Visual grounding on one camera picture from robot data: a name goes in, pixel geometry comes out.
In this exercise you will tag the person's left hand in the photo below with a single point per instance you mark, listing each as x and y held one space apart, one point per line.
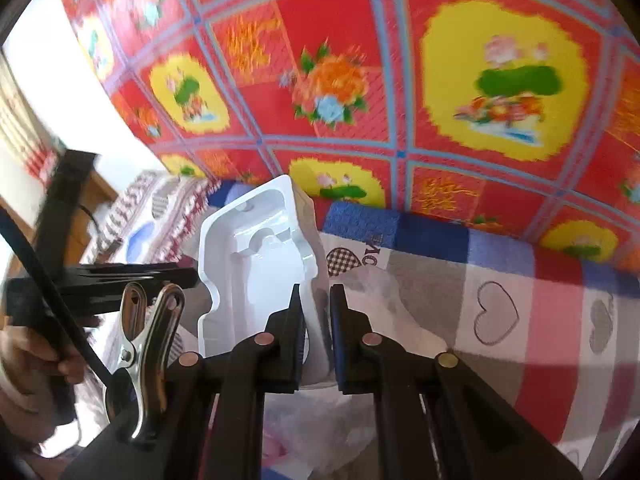
30 365

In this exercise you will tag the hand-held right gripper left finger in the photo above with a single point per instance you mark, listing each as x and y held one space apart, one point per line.
300 345

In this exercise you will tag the patterned curtain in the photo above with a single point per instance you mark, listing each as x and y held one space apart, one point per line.
25 125

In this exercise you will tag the red floral cloth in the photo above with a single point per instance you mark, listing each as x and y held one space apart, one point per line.
400 85

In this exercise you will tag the white plastic tray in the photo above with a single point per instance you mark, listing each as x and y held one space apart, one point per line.
260 270

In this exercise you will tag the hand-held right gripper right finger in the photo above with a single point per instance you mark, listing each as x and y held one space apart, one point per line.
337 350

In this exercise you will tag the patchwork heart bedsheet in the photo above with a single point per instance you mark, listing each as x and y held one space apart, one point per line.
500 320

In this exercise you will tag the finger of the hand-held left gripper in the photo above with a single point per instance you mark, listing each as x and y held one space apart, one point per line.
150 271
150 284

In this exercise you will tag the metal spring clamp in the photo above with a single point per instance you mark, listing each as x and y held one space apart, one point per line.
145 360

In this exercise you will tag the wooden bedside desk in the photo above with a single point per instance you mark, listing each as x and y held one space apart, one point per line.
102 195

